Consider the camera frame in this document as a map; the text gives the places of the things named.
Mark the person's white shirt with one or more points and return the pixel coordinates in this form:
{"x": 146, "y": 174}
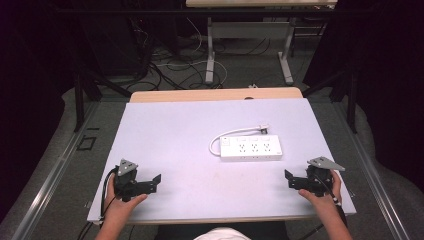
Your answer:
{"x": 221, "y": 234}

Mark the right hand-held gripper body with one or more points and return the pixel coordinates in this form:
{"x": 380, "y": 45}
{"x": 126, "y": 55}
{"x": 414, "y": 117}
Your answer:
{"x": 319, "y": 180}

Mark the aluminium floor rail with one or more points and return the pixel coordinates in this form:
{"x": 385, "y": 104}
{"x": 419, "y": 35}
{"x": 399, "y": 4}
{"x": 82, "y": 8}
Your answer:
{"x": 50, "y": 180}
{"x": 376, "y": 190}

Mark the desk with white legs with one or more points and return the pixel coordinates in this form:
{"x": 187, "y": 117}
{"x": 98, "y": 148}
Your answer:
{"x": 248, "y": 30}

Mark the white power plug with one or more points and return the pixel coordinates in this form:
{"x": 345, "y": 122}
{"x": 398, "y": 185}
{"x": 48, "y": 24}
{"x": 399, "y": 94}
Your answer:
{"x": 264, "y": 127}

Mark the wooden table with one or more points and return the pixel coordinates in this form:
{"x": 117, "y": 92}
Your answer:
{"x": 206, "y": 94}

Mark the black metal stand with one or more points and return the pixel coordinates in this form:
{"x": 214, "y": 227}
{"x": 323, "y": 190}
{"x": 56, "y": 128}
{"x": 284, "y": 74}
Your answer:
{"x": 80, "y": 100}
{"x": 350, "y": 100}

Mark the white power strip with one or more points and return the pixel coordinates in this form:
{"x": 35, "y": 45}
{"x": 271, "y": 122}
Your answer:
{"x": 250, "y": 148}

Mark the person's left hand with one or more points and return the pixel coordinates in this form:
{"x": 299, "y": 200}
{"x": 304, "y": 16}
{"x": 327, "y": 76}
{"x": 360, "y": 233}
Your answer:
{"x": 117, "y": 206}

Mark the black horizontal bar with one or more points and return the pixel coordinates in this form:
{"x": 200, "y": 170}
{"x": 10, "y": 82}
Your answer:
{"x": 133, "y": 11}

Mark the black floor socket frame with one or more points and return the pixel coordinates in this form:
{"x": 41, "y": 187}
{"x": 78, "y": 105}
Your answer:
{"x": 86, "y": 143}

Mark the black equipment case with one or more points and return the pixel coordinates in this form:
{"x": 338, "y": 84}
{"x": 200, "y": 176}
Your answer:
{"x": 110, "y": 43}

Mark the black curtain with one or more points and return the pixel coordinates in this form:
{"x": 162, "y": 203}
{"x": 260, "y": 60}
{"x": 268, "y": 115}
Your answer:
{"x": 30, "y": 100}
{"x": 390, "y": 83}

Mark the white table cover board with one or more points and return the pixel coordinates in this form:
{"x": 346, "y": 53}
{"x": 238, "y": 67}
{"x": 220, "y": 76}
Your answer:
{"x": 180, "y": 140}

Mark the person's right hand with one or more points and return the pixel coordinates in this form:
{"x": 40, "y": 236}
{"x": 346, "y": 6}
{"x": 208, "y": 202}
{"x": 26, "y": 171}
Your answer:
{"x": 328, "y": 201}

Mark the person's dark trousers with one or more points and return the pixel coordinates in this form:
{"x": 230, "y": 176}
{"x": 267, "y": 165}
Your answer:
{"x": 270, "y": 230}

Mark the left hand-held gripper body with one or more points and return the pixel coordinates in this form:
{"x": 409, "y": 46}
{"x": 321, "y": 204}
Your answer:
{"x": 125, "y": 180}

